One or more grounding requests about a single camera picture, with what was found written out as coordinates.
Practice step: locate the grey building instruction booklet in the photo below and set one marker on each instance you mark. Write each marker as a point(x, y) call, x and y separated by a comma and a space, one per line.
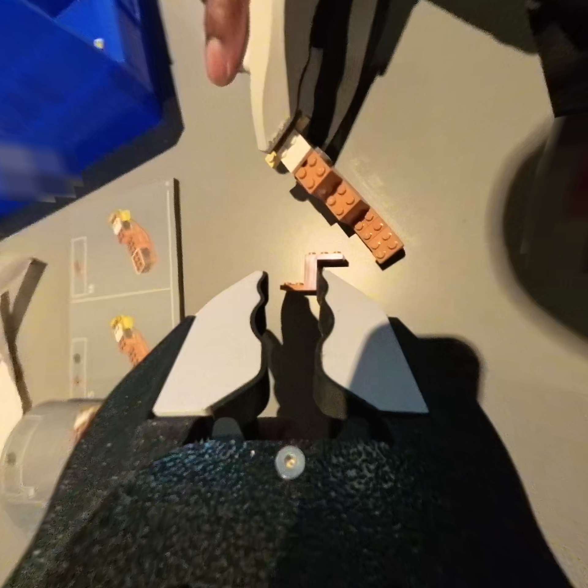
point(124, 275)

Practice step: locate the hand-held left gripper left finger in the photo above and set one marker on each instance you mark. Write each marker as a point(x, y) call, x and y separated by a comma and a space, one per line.
point(211, 363)

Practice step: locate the grey desk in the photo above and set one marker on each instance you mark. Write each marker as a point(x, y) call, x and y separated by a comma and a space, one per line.
point(436, 206)

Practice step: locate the small brown bracket brick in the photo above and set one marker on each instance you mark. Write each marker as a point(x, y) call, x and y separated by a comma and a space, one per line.
point(317, 271)

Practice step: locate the stack of blue storage bins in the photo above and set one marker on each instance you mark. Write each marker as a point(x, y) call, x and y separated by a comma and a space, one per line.
point(69, 115)

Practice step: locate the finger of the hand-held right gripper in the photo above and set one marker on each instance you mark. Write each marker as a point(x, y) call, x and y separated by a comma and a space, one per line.
point(275, 69)
point(349, 55)

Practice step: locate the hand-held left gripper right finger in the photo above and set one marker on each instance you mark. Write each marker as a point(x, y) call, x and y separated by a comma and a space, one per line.
point(367, 363)

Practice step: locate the brown toy brick assembly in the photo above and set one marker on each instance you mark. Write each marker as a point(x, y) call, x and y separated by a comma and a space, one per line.
point(344, 202)

